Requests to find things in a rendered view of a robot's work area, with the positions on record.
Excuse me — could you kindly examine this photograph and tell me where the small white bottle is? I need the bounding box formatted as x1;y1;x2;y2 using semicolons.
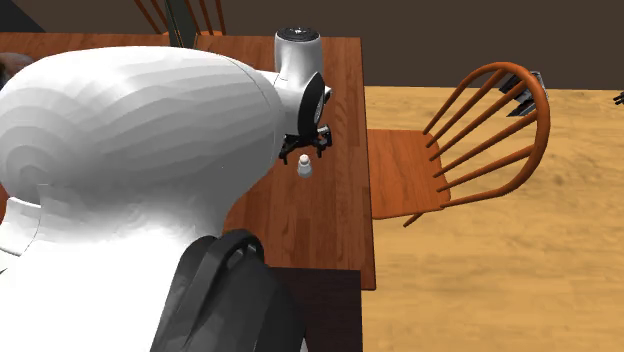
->
296;153;314;180

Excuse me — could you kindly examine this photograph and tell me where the wooden spindle-back chair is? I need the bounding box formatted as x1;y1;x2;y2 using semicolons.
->
366;61;553;229
132;0;229;39

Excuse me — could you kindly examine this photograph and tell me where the dark grey object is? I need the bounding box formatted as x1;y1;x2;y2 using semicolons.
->
498;70;551;119

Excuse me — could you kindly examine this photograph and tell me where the dark robot stand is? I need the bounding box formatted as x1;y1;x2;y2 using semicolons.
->
265;266;365;352

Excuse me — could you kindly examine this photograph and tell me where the wooden table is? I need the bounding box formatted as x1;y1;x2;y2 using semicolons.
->
0;32;377;292

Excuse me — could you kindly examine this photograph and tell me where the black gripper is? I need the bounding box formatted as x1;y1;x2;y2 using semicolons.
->
278;125;335;166

